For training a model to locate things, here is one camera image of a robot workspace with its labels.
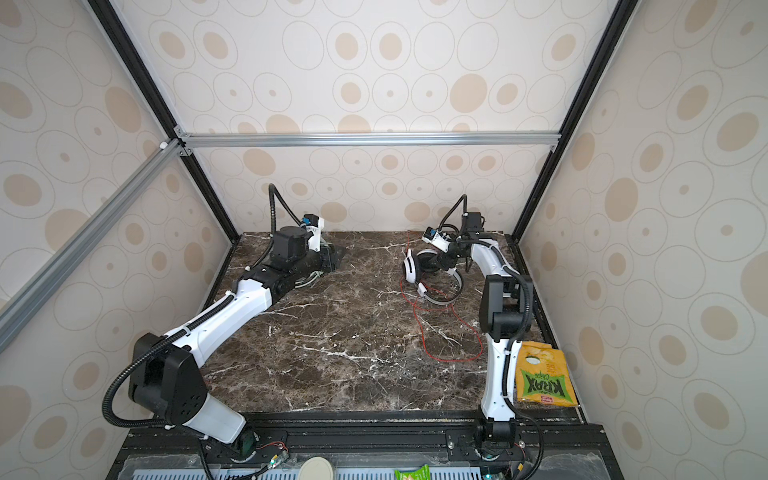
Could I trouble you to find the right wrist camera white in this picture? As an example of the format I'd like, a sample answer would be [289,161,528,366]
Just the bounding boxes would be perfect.
[422,227,452,253]

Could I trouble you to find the black frame post right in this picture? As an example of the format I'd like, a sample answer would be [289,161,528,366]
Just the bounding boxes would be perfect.
[508,0,639,245]

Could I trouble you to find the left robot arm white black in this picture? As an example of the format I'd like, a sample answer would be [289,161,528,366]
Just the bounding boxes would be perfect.
[102,185,344,459]

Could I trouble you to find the mint green headphones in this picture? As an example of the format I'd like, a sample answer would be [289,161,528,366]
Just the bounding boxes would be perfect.
[294,271,324,289]

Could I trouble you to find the silver aluminium rail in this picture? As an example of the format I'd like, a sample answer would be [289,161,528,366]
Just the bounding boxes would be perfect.
[181,131,561,148]
[1,139,182,350]

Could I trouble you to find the black frame post left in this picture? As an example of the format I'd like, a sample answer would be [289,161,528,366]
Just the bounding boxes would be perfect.
[86,0,241,244]

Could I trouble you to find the green snack packet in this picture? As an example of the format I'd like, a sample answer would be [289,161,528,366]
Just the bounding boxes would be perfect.
[394,465,431,480]

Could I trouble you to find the black frame post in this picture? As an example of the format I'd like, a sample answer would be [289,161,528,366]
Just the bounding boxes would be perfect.
[508,0,639,245]
[86,0,241,244]

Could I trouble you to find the yellow chips bag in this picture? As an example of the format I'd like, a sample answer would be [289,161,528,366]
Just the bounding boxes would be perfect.
[515,341,578,408]

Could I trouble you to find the white black headphones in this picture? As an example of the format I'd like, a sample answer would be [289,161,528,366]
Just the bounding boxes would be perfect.
[402,248,464,307]

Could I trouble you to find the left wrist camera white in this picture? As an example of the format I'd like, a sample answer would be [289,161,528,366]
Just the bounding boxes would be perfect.
[302,213,324,252]

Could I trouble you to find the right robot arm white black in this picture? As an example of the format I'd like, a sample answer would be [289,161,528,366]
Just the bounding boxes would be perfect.
[423,194,534,449]

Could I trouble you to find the silver aluminium left rail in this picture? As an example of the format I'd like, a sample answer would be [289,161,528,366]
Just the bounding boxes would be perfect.
[1,139,182,350]

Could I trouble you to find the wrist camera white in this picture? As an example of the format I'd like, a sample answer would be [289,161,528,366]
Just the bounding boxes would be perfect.
[302,213,324,252]
[422,227,452,253]

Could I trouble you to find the red headphone cable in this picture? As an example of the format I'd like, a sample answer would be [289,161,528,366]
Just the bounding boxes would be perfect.
[399,232,486,364]

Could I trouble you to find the cream lid jar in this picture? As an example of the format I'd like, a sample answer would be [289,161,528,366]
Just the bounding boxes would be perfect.
[296,457,335,480]

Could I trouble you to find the black mounting base rail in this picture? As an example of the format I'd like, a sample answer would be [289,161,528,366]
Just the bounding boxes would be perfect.
[107,411,623,479]

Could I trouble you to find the silver aluminium back rail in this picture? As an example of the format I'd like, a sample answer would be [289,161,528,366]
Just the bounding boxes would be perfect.
[181,131,561,148]

